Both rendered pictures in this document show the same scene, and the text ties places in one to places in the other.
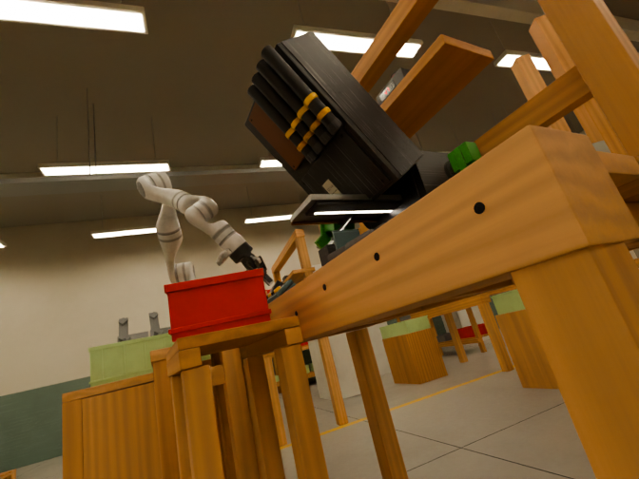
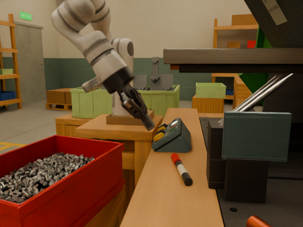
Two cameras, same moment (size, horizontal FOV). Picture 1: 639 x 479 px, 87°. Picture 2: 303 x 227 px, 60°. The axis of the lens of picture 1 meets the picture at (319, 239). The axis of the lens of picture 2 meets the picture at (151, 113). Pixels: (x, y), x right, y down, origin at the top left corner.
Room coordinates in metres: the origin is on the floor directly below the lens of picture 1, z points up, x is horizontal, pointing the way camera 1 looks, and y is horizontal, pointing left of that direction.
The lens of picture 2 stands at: (0.61, -0.20, 1.11)
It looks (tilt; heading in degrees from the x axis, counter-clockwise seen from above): 11 degrees down; 38
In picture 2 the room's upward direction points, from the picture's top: straight up
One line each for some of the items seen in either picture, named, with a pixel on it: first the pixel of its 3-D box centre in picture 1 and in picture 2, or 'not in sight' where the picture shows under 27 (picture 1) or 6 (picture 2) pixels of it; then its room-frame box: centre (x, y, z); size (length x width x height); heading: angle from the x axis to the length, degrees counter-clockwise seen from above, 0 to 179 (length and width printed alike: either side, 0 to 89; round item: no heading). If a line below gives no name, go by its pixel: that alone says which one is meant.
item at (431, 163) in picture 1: (416, 216); not in sight; (1.15, -0.35, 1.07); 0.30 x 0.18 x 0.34; 31
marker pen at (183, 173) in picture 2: not in sight; (180, 167); (1.03, 0.06, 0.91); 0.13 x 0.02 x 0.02; 44
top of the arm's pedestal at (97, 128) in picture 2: (193, 351); (124, 125); (1.45, 0.62, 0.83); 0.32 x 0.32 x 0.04; 29
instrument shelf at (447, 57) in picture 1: (386, 132); not in sight; (1.30, -0.40, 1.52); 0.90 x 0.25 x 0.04; 31
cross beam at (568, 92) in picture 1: (426, 191); not in sight; (1.36, -0.49, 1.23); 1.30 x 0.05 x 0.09; 31
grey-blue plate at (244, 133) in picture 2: (351, 251); (253, 157); (1.01, -0.09, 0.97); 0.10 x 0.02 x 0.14; 121
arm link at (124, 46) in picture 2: (184, 281); (121, 58); (1.44, 0.62, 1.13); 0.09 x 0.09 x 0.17; 16
